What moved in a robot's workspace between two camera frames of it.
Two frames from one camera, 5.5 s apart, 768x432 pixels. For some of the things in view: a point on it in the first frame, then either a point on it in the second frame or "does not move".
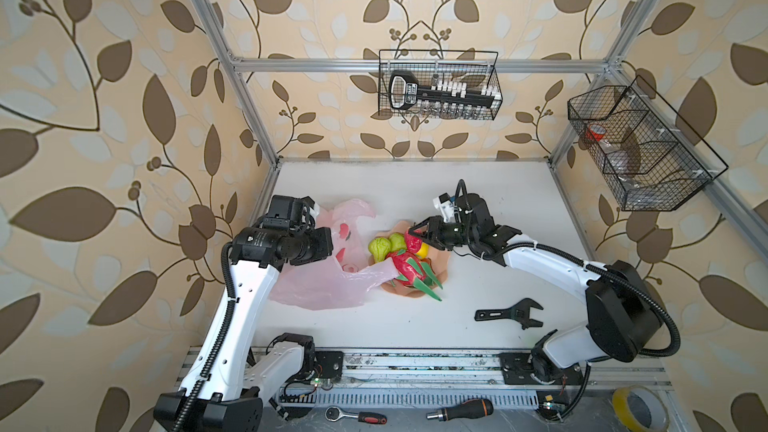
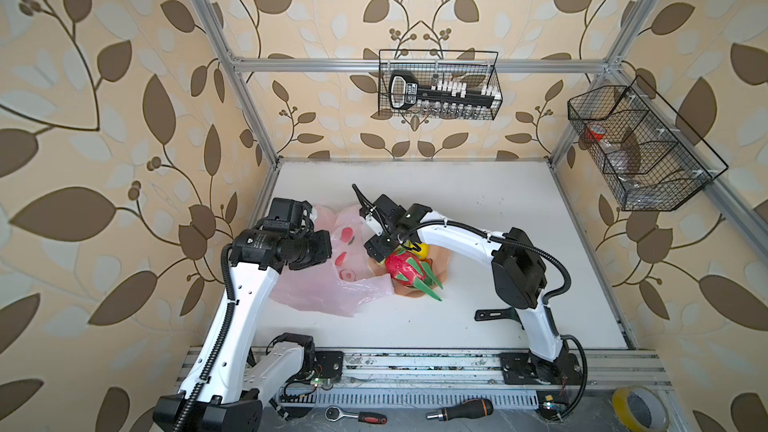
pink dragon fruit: (414, 271) does not move
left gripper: (324, 244) does not move
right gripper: (432, 233) -> (376, 249)
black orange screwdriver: (474, 408) does not move
